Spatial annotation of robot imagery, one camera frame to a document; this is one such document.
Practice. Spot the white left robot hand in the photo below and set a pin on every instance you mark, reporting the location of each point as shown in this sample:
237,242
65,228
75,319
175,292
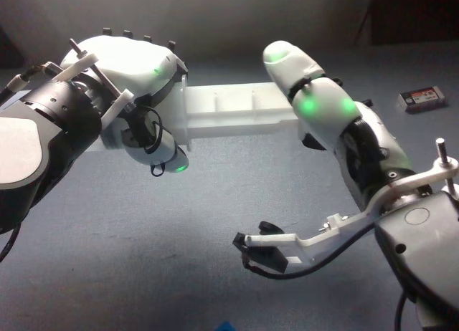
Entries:
125,58

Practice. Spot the translucent plastic syringe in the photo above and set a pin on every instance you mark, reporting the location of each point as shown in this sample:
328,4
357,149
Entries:
233,109

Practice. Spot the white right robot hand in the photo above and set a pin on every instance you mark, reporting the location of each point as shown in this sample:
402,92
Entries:
322,109

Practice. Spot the small labelled eraser box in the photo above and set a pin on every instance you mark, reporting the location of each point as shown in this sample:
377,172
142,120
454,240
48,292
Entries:
423,100

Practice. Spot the grey table cloth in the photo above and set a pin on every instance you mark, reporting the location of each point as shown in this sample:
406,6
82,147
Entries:
143,255

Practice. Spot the blue block with holes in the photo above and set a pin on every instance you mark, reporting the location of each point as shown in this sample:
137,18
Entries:
224,326

